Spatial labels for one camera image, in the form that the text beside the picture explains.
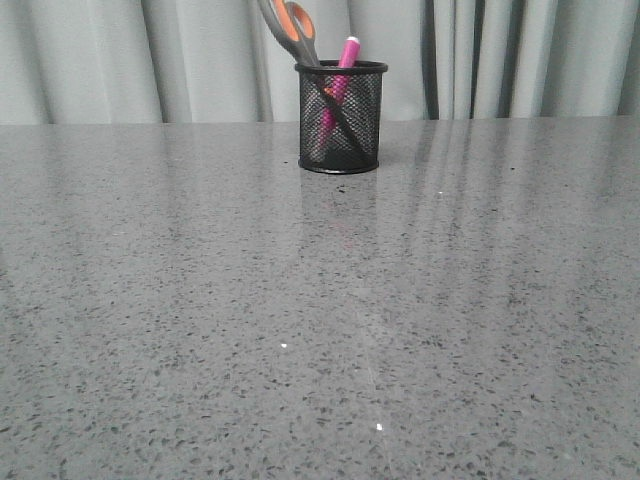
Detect grey orange scissors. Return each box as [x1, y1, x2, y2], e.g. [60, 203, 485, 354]
[258, 1, 366, 162]

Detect pink marker pen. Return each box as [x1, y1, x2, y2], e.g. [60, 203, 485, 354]
[318, 36, 360, 149]

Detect grey curtain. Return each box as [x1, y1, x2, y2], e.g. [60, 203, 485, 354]
[1, 1, 639, 125]

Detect black mesh pen holder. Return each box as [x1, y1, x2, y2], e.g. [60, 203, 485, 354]
[295, 60, 388, 175]

